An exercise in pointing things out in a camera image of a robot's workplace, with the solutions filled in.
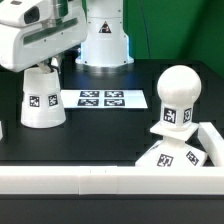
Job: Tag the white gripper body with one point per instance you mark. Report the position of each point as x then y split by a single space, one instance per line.
23 47

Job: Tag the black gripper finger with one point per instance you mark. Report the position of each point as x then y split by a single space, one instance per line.
49 65

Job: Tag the white lamp shade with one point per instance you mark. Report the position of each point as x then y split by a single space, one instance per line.
42 105

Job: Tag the white lamp bulb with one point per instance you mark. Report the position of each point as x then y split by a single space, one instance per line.
178 88

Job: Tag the white lamp base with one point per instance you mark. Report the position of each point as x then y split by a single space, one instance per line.
172 151

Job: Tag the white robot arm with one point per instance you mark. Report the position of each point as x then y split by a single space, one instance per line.
106 44

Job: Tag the white marker sheet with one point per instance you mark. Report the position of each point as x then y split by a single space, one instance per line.
102 99

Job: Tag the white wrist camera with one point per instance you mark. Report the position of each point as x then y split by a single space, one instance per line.
21 13

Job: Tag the white fence wall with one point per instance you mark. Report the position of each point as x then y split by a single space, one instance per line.
122 180

